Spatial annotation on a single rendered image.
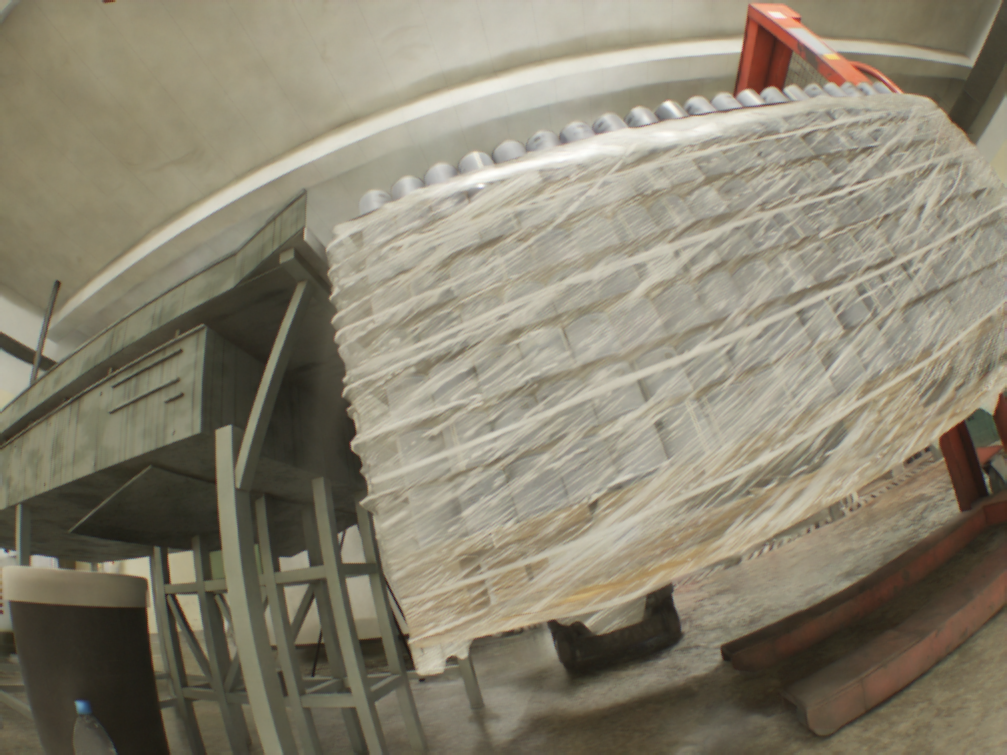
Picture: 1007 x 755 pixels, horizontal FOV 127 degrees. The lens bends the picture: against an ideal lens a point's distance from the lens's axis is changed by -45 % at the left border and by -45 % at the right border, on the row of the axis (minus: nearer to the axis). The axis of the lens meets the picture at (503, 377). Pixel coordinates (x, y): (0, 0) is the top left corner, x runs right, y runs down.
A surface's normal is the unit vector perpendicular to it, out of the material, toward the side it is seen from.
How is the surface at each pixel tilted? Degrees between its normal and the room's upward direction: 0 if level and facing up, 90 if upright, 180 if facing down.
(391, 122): 90
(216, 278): 90
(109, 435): 90
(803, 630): 90
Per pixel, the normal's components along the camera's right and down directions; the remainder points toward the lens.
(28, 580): 0.30, -0.45
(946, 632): -0.18, -0.36
